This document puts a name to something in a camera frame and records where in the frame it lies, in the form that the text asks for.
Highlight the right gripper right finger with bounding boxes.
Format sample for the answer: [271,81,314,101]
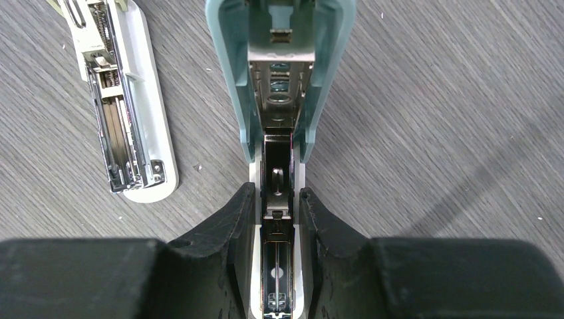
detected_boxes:
[300,188,563,318]

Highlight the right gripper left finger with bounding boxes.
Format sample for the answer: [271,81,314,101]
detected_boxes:
[1,183,255,318]

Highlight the blue white stapler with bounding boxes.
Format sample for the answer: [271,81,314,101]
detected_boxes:
[206,0,356,318]

